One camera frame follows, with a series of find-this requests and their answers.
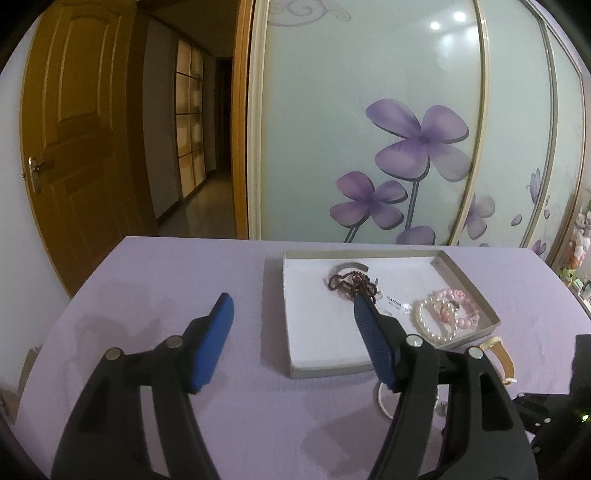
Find metal door handle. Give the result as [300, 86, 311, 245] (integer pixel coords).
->
[23, 156, 54, 193]

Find butterfly glass wardrobe door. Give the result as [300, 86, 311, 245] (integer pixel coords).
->
[450, 0, 555, 247]

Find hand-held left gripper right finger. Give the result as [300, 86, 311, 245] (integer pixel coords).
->
[353, 295, 529, 480]

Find white pearl bracelet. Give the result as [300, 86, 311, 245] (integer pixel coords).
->
[412, 295, 462, 344]

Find silver cuff bangle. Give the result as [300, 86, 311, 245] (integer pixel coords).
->
[329, 261, 370, 282]

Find petal print glass wardrobe door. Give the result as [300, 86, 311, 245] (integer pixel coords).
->
[522, 18, 589, 266]

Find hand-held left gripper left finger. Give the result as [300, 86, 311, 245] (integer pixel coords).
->
[51, 292, 235, 480]

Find lattice glass partition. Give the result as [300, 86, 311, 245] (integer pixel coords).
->
[174, 34, 206, 199]

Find grey shallow box tray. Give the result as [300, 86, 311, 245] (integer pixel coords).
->
[263, 249, 502, 380]

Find wooden door frame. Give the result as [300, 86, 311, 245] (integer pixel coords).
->
[134, 0, 256, 241]

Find pink bead bracelet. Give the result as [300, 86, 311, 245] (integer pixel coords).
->
[427, 288, 481, 334]

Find plush toys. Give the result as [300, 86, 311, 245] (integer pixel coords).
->
[556, 198, 591, 301]

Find wooden panel door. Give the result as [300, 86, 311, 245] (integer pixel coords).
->
[21, 0, 155, 296]

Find beige watch strap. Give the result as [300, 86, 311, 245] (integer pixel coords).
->
[478, 336, 517, 385]

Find large flower glass wardrobe door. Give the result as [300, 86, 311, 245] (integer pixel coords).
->
[249, 0, 490, 245]

